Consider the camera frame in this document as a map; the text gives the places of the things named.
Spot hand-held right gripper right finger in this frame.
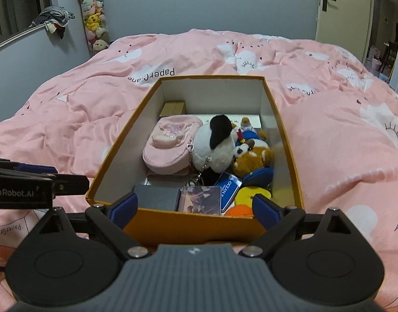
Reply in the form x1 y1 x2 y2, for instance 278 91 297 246
242 194 362 261

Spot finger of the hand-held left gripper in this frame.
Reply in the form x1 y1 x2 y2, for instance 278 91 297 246
52 174 89 199
15 164 58 176

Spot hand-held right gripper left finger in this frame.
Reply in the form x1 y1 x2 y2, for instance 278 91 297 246
40 192 151 261

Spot yellow tape measure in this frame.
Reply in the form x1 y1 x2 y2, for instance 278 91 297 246
234 186 273 207

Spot orange crochet ball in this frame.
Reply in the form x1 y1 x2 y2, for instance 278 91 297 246
224 203 255 218

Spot dark grey box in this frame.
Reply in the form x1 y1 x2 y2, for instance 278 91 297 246
133 184 182 212

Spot navy blue pouch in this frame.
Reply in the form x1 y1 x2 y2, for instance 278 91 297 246
242 166 274 190

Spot blue printed tag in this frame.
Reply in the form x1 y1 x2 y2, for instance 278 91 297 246
218 171 242 214

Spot brown bear plush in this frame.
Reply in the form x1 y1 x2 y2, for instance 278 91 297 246
232 138 274 178

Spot orange cardboard box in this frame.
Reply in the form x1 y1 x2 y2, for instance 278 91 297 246
85 75 305 247

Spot photo card keychain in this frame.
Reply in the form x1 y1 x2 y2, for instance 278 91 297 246
179 185 222 216

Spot pink plush pouch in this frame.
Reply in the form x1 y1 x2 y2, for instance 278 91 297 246
142 114 204 175

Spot duck plush toy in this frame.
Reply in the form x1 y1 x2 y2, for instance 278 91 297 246
235 117 268 146

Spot white and black plush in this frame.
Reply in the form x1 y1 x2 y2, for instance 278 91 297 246
191 114 239 173

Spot white rectangular box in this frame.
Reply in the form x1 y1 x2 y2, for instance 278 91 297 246
198 113 262 130

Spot small gold box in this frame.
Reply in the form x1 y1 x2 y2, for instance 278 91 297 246
159 101 187 118

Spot pink printed blanket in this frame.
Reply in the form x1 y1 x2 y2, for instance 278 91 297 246
0 29 398 312

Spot pile of clothes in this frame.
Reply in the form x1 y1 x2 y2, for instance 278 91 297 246
30 6 75 40

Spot hanging plush toy organiser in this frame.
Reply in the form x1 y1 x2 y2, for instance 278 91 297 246
74 0 110 53

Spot dark window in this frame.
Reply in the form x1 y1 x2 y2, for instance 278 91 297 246
0 0 52 50

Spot dark chair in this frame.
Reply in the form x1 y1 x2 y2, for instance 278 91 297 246
379 41 398 73

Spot cream door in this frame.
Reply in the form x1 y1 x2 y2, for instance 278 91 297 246
315 0 376 45

